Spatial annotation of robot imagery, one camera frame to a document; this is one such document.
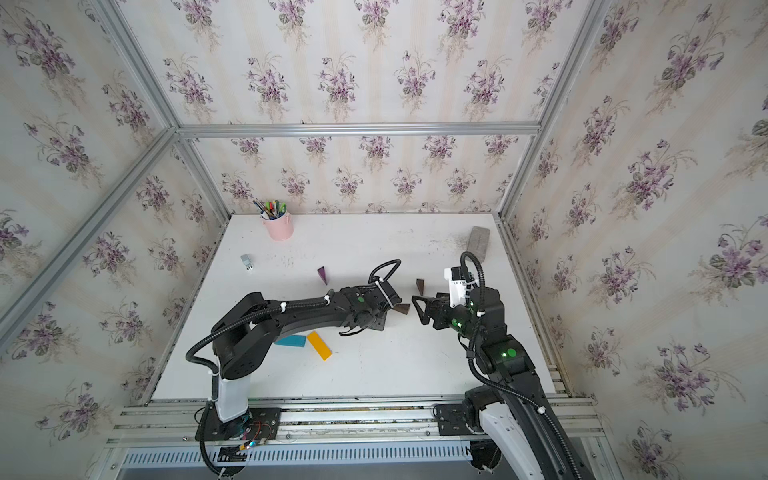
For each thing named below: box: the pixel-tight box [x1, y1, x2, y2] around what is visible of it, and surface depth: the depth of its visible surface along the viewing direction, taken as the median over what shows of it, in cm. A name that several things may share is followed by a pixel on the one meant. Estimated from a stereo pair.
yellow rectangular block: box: [307, 330, 333, 361], surface depth 88 cm
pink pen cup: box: [261, 211, 294, 242], surface depth 113 cm
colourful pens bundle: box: [252, 198, 287, 220], surface depth 109 cm
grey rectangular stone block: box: [466, 226, 491, 264], surface depth 112 cm
